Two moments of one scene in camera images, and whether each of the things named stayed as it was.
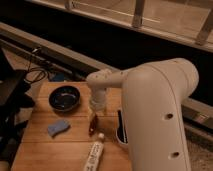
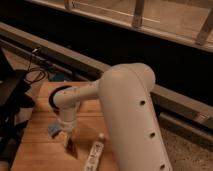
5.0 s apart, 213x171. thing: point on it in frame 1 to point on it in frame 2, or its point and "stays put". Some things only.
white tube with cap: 95,153 stays put
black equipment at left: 14,97 stays put
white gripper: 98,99 to 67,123
